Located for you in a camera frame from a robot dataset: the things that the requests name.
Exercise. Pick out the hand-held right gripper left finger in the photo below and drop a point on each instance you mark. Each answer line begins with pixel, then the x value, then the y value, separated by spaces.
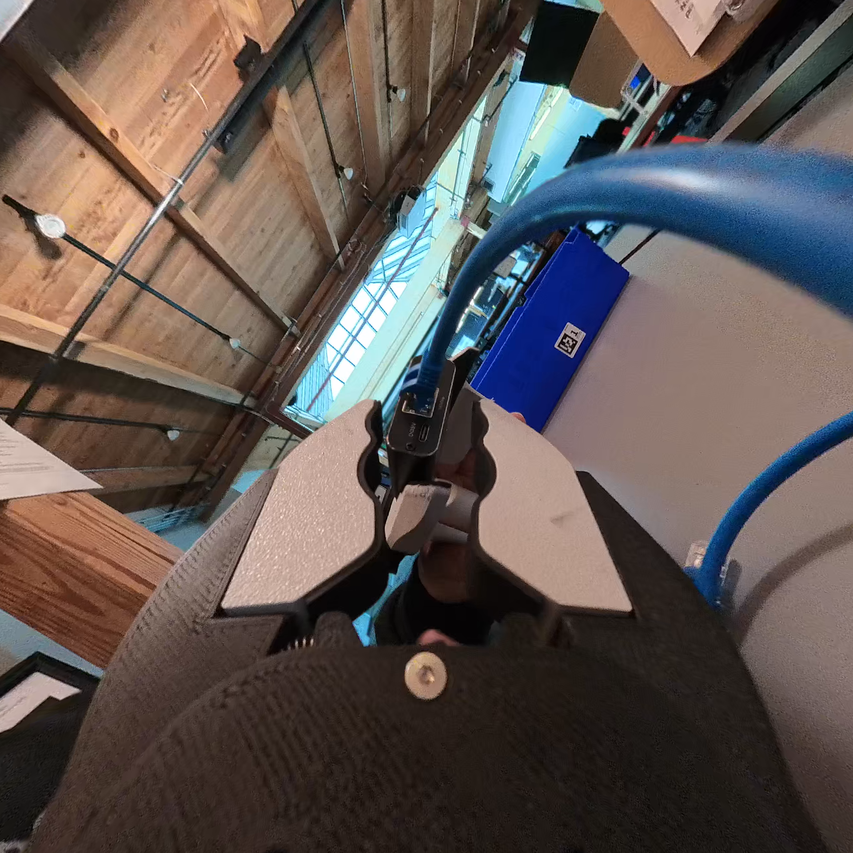
pixel 306 526

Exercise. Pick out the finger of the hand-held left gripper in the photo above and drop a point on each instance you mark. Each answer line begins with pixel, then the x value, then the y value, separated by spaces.
pixel 460 426
pixel 416 516

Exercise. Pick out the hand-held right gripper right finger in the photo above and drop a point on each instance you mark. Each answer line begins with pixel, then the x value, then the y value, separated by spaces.
pixel 546 526

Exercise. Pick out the black network splitter box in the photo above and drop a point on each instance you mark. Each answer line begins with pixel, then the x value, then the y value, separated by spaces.
pixel 426 413

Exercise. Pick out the blue plastic bin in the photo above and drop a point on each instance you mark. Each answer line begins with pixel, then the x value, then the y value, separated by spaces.
pixel 533 333

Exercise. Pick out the grey desk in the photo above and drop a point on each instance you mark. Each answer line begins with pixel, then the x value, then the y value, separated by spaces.
pixel 700 366

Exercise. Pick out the person's left hand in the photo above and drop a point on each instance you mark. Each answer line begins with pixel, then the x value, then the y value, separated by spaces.
pixel 450 573

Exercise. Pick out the grey ceiling-mounted unit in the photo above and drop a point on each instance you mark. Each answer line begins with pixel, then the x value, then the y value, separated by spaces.
pixel 410 206

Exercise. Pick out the white notice sheet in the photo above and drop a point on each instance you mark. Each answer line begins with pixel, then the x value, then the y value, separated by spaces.
pixel 33 466

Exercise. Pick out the black framed sheet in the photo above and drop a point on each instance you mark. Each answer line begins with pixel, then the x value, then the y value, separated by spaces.
pixel 46 663

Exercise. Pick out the white ceiling spotlight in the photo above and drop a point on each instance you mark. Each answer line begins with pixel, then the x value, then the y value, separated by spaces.
pixel 50 226

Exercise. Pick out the instruction sheet on stand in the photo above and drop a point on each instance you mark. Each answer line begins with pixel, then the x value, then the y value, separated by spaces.
pixel 640 40

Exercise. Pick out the printed instruction sheet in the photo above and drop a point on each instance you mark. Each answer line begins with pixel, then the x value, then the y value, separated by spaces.
pixel 686 20

